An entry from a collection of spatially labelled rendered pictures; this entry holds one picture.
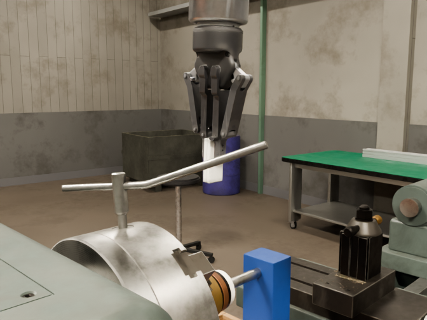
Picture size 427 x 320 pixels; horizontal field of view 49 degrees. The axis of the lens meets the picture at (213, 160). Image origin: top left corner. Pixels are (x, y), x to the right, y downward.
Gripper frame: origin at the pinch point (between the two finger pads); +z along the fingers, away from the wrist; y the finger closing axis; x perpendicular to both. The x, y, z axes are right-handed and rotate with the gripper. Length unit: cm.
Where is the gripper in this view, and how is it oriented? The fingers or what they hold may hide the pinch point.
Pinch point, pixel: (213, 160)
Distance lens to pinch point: 73.3
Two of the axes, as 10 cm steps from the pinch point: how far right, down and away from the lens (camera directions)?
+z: -0.3, 9.8, 1.8
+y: -7.0, -1.5, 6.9
